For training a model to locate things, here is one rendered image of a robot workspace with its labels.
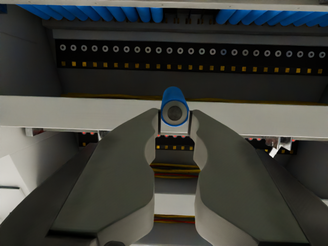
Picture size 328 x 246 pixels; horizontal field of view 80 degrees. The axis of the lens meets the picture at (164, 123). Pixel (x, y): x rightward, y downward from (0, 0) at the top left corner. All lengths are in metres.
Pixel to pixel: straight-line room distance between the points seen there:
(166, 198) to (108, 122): 0.20
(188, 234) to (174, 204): 0.26
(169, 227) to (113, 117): 0.47
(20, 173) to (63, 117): 0.16
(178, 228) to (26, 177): 0.44
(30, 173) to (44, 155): 0.05
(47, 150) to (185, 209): 0.31
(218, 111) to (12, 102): 0.29
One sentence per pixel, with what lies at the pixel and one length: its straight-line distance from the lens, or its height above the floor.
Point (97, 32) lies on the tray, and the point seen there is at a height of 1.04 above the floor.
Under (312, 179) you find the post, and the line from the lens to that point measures 0.61.
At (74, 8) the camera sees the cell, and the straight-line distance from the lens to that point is 0.35.
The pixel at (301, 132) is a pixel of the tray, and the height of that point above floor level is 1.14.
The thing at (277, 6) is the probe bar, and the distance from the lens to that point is 0.30.
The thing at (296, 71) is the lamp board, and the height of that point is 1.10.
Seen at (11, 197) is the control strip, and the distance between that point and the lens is 0.49.
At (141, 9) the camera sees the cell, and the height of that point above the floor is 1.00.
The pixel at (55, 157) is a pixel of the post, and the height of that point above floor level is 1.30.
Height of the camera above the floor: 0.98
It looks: 33 degrees up
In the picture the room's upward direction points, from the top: 179 degrees counter-clockwise
